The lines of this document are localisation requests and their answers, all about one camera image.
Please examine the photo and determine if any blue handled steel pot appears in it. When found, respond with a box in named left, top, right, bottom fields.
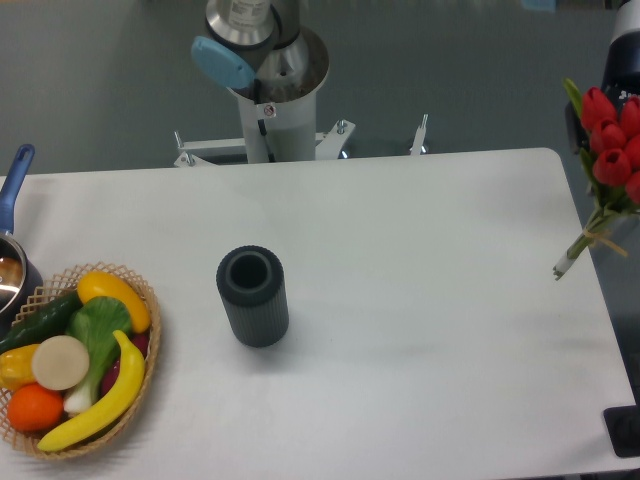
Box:
left=1, top=144, right=43, bottom=338

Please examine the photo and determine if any red tulip bouquet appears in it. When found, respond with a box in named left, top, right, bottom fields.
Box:
left=553, top=78, right=639, bottom=279

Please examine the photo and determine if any green bok choy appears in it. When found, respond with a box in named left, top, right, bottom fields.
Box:
left=64, top=296, right=132, bottom=416

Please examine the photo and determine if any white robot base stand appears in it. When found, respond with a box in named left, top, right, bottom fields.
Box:
left=172, top=84, right=430, bottom=168

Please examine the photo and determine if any purple eggplant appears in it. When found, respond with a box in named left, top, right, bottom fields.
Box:
left=100, top=332, right=150, bottom=397

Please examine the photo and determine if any black device at table edge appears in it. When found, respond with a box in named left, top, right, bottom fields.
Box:
left=603, top=405, right=640, bottom=458

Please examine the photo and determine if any dark grey ribbed vase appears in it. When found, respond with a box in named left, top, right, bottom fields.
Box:
left=216, top=245, right=289, bottom=348

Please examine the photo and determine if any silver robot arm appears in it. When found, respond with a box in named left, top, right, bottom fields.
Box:
left=191, top=1, right=639, bottom=163

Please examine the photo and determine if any green cucumber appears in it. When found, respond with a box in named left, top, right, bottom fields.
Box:
left=1, top=291, right=83, bottom=353

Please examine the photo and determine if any beige round disc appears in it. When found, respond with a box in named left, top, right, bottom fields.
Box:
left=31, top=335, right=90, bottom=391

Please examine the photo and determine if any yellow bell pepper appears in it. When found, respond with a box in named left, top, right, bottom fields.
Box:
left=1, top=344, right=39, bottom=391

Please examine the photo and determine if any yellow banana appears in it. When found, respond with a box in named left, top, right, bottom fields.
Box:
left=37, top=330, right=145, bottom=453

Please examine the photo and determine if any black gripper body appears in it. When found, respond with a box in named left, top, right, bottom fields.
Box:
left=565, top=1, right=639, bottom=154

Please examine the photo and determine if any woven wicker basket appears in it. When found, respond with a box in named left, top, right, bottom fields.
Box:
left=1, top=261, right=161, bottom=461

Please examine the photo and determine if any orange fruit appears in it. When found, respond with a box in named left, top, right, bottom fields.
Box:
left=7, top=383, right=63, bottom=432

